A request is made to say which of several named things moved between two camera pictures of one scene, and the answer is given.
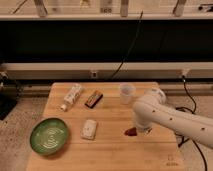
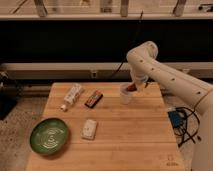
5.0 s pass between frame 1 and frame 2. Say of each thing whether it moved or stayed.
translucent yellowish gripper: moved
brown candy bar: stayed
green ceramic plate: stayed
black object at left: stayed
